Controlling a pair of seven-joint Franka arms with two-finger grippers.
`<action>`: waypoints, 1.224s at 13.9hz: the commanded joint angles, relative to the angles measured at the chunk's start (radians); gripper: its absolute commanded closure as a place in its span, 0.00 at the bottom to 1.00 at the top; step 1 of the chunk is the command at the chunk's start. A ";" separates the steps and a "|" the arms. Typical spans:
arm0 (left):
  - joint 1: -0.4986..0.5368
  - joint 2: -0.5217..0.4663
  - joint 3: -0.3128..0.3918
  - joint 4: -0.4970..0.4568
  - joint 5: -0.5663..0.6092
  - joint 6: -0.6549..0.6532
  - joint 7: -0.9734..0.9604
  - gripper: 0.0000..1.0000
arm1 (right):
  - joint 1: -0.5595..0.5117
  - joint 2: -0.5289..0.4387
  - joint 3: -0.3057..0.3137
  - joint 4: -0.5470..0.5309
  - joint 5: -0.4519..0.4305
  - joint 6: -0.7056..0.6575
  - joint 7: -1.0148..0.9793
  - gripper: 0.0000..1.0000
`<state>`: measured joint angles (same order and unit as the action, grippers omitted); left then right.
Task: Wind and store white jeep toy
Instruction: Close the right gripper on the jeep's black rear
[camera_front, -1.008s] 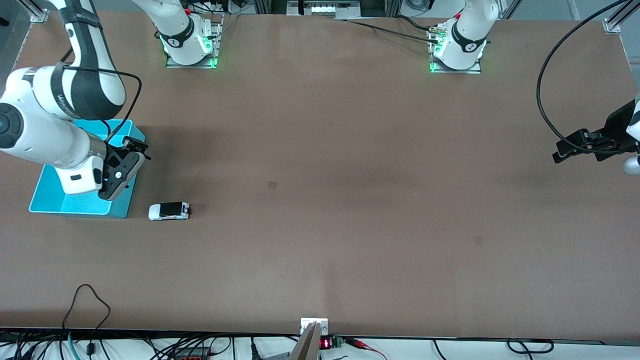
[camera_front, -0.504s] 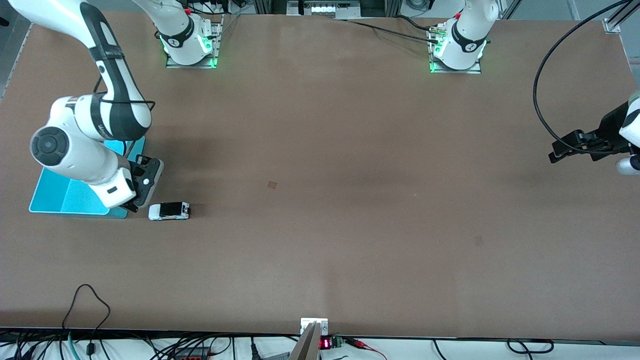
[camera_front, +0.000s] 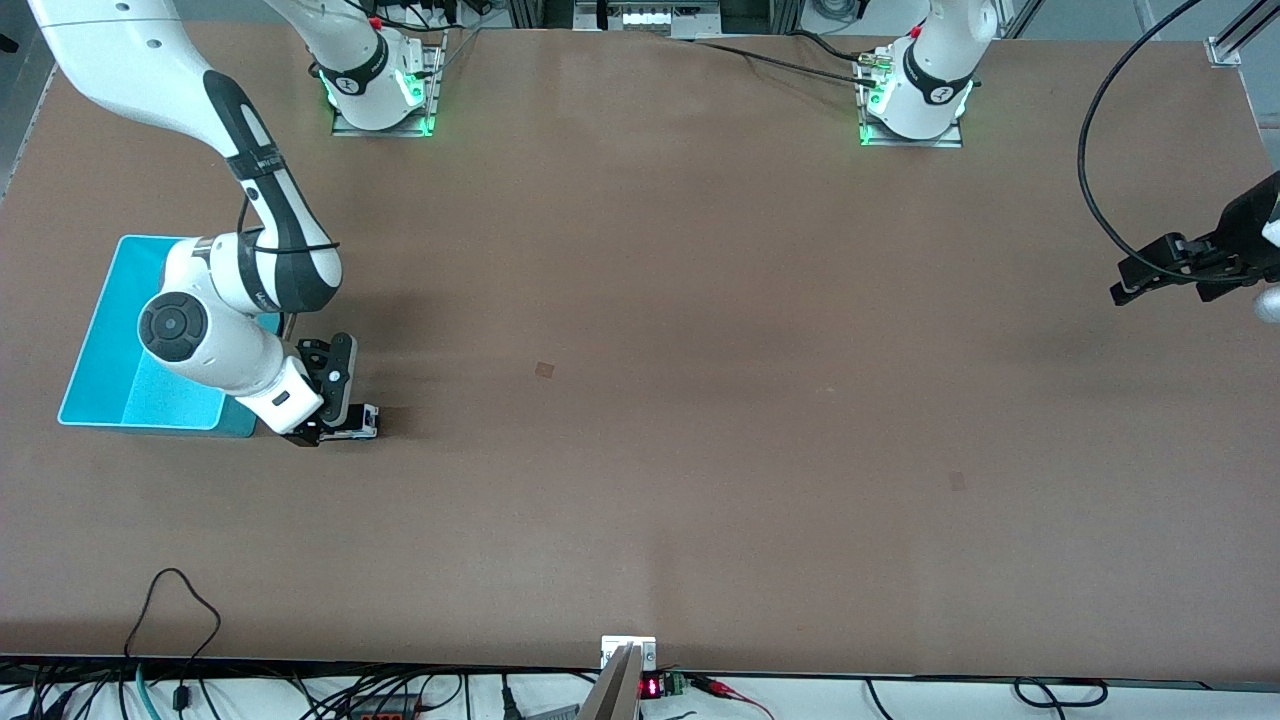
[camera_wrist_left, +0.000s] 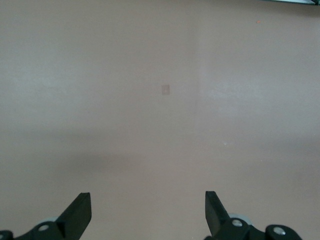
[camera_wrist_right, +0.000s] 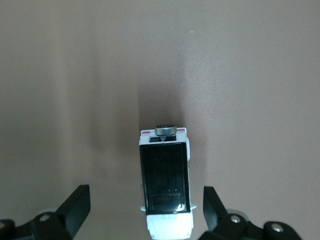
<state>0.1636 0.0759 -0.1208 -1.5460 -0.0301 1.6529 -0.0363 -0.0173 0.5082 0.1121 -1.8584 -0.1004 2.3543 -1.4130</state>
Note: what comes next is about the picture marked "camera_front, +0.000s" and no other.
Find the orange power strip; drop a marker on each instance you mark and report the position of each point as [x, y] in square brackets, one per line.
[385, 712]

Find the silver camera mount bracket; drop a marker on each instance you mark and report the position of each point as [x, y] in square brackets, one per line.
[612, 648]

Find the black plug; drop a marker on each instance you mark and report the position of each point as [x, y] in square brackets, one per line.
[508, 700]

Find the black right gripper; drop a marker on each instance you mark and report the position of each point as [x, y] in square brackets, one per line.
[345, 428]

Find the silver corner bracket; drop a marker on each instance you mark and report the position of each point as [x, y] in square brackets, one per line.
[1224, 53]

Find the green terminal block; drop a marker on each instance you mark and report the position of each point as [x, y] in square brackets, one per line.
[672, 684]

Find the metal frame with lights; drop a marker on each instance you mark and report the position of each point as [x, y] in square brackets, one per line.
[650, 18]

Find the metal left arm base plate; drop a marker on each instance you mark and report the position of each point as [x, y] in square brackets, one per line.
[945, 142]

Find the red LED display module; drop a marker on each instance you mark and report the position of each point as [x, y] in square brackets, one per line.
[650, 688]

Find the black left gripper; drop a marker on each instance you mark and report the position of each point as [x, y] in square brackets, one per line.
[1243, 228]

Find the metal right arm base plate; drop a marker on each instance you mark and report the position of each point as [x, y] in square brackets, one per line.
[435, 80]

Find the grey metal beam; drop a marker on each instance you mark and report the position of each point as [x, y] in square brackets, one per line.
[612, 695]

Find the white and black toy car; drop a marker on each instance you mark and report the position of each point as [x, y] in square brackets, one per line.
[366, 425]

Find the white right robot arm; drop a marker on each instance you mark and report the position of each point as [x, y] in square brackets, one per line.
[110, 60]

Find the turquoise plastic bin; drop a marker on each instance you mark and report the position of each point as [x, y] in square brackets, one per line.
[105, 360]

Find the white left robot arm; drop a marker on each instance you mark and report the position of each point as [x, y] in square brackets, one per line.
[935, 70]

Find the red clip leads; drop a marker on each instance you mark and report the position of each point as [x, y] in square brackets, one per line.
[725, 690]

